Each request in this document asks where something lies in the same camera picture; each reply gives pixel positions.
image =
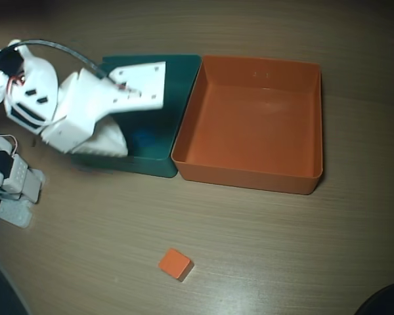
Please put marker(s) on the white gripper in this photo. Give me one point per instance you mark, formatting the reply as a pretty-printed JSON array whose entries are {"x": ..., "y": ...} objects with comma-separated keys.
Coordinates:
[{"x": 85, "y": 123}]

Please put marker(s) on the blue cube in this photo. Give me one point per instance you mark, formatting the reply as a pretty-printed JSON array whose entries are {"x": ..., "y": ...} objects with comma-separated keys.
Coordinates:
[{"x": 143, "y": 138}]

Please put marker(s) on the orange cube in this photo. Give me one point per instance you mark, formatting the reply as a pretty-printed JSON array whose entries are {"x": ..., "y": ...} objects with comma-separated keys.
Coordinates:
[{"x": 174, "y": 262}]

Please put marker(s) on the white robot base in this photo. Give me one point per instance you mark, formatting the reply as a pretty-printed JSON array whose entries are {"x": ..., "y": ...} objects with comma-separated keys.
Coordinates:
[{"x": 14, "y": 215}]

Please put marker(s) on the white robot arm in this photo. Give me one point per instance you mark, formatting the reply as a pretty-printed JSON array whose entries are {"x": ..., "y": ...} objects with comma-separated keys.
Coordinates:
[{"x": 39, "y": 82}]

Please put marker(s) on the teal plastic box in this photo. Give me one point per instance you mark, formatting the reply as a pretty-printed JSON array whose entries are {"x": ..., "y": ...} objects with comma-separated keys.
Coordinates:
[{"x": 184, "y": 98}]

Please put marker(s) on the orange plastic box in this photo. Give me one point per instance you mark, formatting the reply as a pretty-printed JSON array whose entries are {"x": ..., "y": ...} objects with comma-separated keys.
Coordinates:
[{"x": 249, "y": 131}]

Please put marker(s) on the black round object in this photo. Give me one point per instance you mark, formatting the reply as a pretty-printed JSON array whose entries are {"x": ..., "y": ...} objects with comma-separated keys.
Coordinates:
[{"x": 387, "y": 302}]

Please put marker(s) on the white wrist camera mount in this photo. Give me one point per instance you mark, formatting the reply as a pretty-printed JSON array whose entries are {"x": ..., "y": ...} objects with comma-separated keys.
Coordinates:
[{"x": 141, "y": 82}]

